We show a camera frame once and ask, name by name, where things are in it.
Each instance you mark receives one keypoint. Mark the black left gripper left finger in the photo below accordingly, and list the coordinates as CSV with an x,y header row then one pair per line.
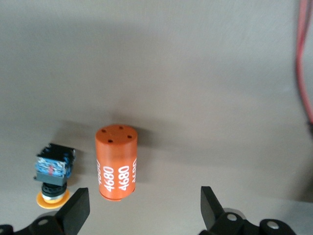
x,y
71,213

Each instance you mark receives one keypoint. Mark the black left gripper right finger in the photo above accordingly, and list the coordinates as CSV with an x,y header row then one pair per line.
x,y
220,225

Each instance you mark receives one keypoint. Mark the yellow cap push button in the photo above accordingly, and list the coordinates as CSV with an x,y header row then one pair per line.
x,y
53,169

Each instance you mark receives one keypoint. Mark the orange cylinder printed 4680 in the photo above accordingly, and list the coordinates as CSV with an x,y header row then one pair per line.
x,y
116,156

